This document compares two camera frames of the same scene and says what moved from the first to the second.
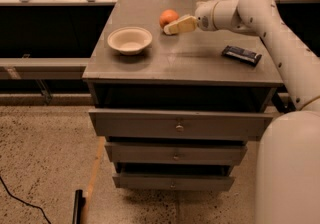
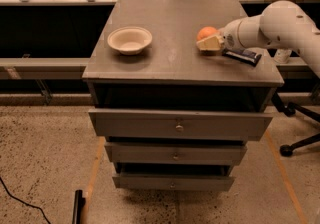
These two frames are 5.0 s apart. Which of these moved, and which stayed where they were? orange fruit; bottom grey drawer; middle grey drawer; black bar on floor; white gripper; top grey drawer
Moved: white gripper; orange fruit
Stayed: middle grey drawer; bottom grey drawer; top grey drawer; black bar on floor
